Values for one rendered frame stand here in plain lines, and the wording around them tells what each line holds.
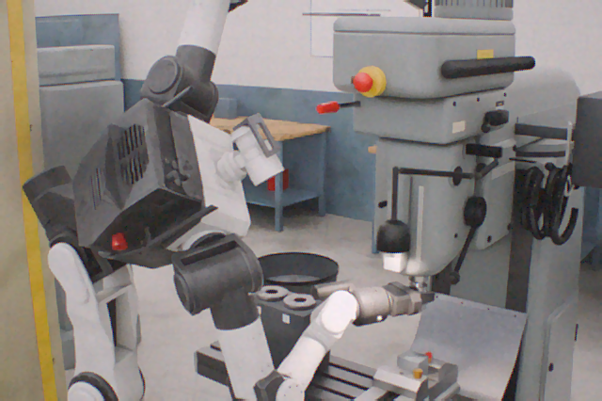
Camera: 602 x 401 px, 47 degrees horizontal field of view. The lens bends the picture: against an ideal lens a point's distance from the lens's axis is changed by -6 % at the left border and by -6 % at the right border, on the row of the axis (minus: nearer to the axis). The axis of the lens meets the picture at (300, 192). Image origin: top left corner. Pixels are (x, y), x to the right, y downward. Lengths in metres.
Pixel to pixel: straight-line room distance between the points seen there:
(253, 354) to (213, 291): 0.15
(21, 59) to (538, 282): 2.01
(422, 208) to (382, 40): 0.38
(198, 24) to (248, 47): 5.99
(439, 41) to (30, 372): 2.30
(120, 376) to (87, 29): 7.17
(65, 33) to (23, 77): 6.04
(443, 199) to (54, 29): 7.84
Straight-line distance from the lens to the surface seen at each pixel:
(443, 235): 1.61
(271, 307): 1.97
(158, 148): 1.34
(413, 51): 1.40
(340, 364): 2.07
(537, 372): 2.17
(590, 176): 1.73
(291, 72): 7.24
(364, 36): 1.46
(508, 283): 2.06
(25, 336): 3.09
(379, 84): 1.42
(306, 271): 4.01
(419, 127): 1.51
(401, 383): 1.77
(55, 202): 1.64
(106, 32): 8.85
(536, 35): 5.99
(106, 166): 1.43
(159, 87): 1.52
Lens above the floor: 1.88
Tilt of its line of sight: 14 degrees down
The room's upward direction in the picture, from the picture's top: straight up
